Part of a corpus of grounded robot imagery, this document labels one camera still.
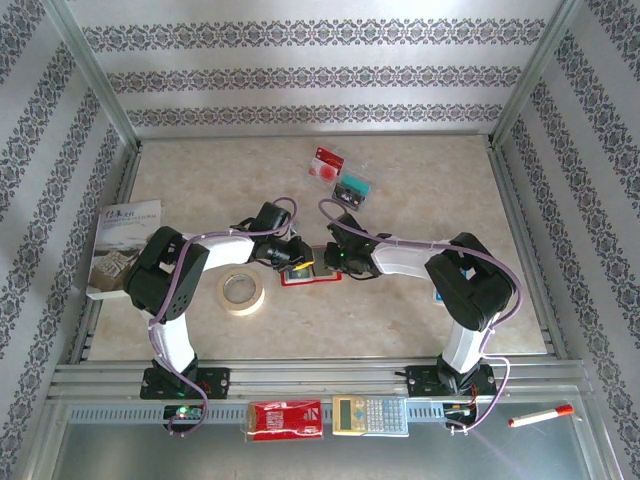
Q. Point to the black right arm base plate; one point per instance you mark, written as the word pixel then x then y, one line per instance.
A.
pixel 420 380

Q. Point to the aluminium corner post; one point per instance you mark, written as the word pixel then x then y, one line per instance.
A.
pixel 535 70
pixel 90 70

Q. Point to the aluminium side rail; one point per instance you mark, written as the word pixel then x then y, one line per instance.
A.
pixel 89 330
pixel 515 210

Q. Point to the grey white book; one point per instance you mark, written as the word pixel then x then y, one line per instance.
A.
pixel 115 235

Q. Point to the red card holder clear sleeves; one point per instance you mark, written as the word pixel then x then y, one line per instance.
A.
pixel 320 278

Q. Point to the aluminium rail below wallpaper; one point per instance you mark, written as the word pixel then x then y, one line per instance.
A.
pixel 300 136

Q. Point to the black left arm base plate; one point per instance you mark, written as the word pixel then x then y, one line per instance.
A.
pixel 215 382

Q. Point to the teal card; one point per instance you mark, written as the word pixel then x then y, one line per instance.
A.
pixel 357 182

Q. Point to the small circuit board green light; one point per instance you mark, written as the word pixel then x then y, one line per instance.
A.
pixel 185 412

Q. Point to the aluminium mounting rail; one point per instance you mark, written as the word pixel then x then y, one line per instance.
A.
pixel 320 375

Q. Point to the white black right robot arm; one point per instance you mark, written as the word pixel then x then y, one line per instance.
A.
pixel 400 260

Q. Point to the grey metal panel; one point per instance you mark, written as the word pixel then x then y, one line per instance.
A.
pixel 300 460

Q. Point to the beige masking tape roll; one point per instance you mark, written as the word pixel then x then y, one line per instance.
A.
pixel 241 305

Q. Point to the white marker red cap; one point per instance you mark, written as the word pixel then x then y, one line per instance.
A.
pixel 540 416

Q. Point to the red packet in clear wrap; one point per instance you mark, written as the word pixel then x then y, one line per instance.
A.
pixel 282 420

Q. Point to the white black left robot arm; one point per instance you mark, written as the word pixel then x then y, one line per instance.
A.
pixel 150 270

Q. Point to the beige grey calculator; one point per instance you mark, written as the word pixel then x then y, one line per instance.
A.
pixel 370 416

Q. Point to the clear plastic card tray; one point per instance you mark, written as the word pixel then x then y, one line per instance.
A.
pixel 357 167

